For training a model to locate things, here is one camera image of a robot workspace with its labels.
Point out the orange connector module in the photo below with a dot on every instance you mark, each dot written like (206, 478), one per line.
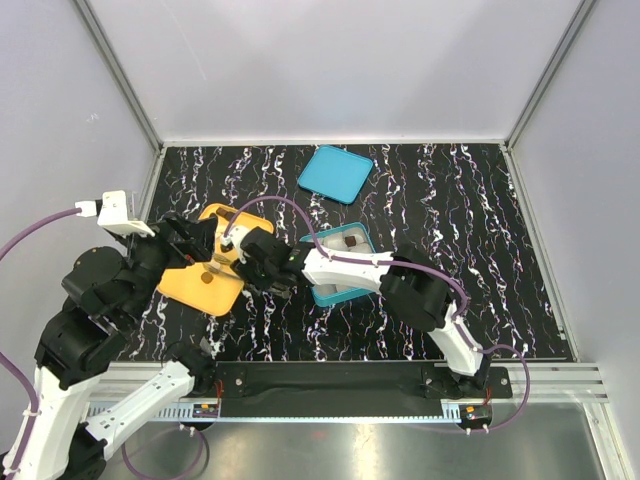
(476, 418)

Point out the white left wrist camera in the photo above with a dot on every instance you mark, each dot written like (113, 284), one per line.
(114, 212)

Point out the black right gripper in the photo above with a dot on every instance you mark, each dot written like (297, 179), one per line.
(244, 271)

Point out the aluminium frame rail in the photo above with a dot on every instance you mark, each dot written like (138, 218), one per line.
(98, 35)

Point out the left connector module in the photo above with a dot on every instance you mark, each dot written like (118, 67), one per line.
(205, 410)

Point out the teal tin box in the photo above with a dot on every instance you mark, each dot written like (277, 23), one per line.
(328, 295)

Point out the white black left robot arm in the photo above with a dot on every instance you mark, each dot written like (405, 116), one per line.
(107, 293)

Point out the teal tin lid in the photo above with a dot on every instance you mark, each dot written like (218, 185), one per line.
(336, 174)

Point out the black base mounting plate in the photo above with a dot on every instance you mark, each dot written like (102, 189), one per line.
(343, 390)

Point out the orange plastic tray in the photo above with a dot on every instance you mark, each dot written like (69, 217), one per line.
(186, 286)

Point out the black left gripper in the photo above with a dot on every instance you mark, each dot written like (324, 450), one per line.
(202, 231)

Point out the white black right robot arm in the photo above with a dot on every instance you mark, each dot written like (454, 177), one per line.
(412, 290)

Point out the round brown chocolate piece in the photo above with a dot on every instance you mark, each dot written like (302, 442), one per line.
(206, 277)

